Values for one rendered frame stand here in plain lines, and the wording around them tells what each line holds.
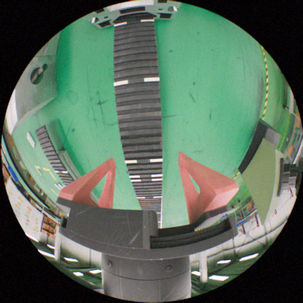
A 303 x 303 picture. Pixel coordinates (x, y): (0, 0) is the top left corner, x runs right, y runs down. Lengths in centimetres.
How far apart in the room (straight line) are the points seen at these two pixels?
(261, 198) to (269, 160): 10
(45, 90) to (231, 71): 28
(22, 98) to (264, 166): 48
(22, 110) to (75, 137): 13
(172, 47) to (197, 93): 7
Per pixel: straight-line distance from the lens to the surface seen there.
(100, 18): 16
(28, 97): 17
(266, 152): 33
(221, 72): 18
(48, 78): 20
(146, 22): 17
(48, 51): 23
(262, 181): 34
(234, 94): 20
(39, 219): 353
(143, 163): 15
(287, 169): 40
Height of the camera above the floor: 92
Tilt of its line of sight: 53 degrees down
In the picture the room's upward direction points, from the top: 177 degrees clockwise
